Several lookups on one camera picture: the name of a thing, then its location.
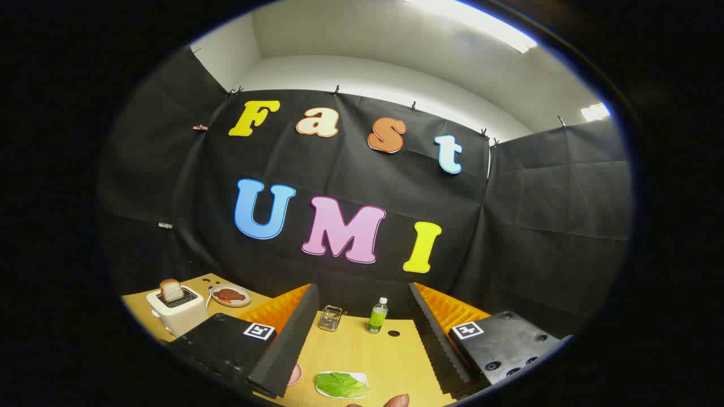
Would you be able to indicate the brown meat patty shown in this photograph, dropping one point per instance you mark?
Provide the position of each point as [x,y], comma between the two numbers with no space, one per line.
[229,294]

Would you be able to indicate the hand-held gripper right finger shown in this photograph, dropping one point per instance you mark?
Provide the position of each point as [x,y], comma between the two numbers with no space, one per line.
[435,345]

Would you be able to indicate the small grey plate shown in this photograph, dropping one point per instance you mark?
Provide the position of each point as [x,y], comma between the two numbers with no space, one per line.
[244,301]

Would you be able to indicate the white toaster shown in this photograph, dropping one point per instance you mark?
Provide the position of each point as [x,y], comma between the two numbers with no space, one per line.
[181,316]

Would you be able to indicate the small ceiling light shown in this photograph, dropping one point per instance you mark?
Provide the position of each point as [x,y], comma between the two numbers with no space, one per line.
[595,112]

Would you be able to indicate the green label plastic bottle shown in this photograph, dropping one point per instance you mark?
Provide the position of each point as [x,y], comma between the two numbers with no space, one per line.
[376,319]

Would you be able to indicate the green lettuce leaf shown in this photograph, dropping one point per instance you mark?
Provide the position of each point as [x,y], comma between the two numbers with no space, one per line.
[339,385]

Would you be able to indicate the black backdrop cloth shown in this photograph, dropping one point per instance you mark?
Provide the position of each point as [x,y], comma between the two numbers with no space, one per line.
[339,169]

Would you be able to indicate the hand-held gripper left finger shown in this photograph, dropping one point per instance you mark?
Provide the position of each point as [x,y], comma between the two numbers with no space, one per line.
[294,345]

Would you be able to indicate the white bread slice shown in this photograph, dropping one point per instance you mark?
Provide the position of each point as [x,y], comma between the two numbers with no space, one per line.
[171,290]

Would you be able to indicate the white square plate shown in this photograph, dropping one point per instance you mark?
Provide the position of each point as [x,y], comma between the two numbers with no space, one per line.
[358,375]

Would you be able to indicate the pink round plate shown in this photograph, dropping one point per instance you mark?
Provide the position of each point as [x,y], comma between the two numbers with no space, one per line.
[296,374]

